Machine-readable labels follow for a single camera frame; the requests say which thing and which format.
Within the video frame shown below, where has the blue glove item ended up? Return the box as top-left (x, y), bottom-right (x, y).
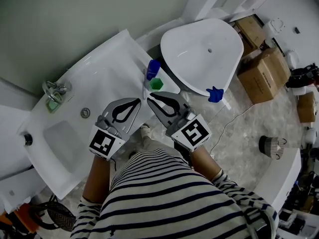
top-left (206, 86), bottom-right (224, 103)

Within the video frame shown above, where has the black woven basket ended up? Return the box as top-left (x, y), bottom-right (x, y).
top-left (29, 200), bottom-right (77, 233)

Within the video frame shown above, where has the striped woven basket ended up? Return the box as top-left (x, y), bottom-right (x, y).
top-left (258, 135), bottom-right (288, 160)

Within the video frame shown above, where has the person's beige shoe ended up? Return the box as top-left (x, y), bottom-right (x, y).
top-left (139, 123), bottom-right (153, 141)

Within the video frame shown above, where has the white bathtub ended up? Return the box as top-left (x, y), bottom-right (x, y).
top-left (160, 18), bottom-right (244, 98)

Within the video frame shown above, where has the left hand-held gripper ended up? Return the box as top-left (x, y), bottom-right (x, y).
top-left (88, 97), bottom-right (142, 160)

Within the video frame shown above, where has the white floor cable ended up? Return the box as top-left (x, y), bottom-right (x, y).
top-left (208, 103), bottom-right (252, 156)

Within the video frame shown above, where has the small cardboard box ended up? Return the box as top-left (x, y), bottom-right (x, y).
top-left (297, 92), bottom-right (318, 124)

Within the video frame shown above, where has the large cardboard box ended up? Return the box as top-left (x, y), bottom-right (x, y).
top-left (237, 47), bottom-right (292, 105)

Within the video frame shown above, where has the white sink counter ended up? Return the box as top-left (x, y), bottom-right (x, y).
top-left (16, 28), bottom-right (181, 201)

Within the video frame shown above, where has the green soap dish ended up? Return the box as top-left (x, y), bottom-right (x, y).
top-left (44, 93), bottom-right (63, 114)

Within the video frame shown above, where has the black machine with red wires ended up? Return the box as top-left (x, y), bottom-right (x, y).
top-left (285, 63), bottom-right (319, 89)

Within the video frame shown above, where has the blue plastic cup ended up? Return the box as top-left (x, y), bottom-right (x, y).
top-left (146, 59), bottom-right (161, 81)

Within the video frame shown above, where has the person's right forearm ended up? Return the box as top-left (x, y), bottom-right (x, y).
top-left (189, 147), bottom-right (223, 182)

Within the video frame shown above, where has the person's left forearm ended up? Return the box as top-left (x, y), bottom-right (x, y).
top-left (81, 155), bottom-right (112, 204)

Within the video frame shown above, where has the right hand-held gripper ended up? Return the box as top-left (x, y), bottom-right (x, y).
top-left (147, 91), bottom-right (213, 153)

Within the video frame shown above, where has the striped long-sleeve shirt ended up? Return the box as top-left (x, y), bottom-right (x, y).
top-left (70, 147), bottom-right (280, 239)

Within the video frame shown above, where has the green plastic cup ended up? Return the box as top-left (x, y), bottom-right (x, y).
top-left (149, 77), bottom-right (164, 92)

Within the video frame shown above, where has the chrome faucet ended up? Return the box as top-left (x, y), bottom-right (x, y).
top-left (41, 80), bottom-right (73, 104)

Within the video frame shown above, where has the flat cardboard box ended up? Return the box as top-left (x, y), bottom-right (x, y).
top-left (233, 15), bottom-right (268, 57)

